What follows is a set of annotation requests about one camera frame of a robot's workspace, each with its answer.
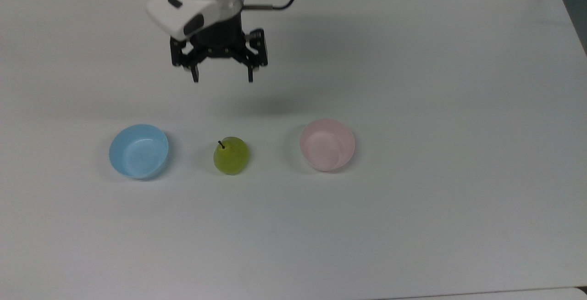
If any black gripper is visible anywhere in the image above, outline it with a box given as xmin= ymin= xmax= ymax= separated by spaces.
xmin=170 ymin=12 xmax=269 ymax=83

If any green pear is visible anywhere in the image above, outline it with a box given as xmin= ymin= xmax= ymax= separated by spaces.
xmin=213 ymin=136 xmax=250 ymax=175

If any light blue plastic bowl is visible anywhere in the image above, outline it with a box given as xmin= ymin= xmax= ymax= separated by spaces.
xmin=109 ymin=124 xmax=169 ymax=180

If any pink plastic bowl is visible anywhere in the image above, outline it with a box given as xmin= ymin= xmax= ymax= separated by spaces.
xmin=299 ymin=118 xmax=356 ymax=172

